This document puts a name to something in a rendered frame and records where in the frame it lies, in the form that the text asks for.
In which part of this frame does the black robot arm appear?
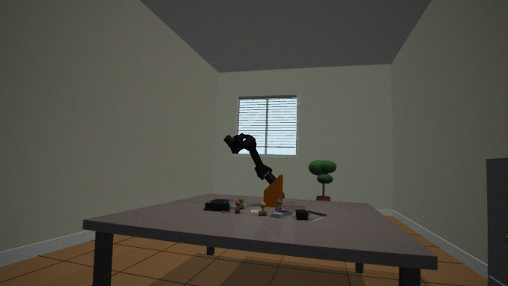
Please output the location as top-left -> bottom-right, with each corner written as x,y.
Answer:
223,133 -> 276,184

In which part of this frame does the yellow rubber stamp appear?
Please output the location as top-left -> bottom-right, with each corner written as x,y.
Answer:
258,202 -> 267,216

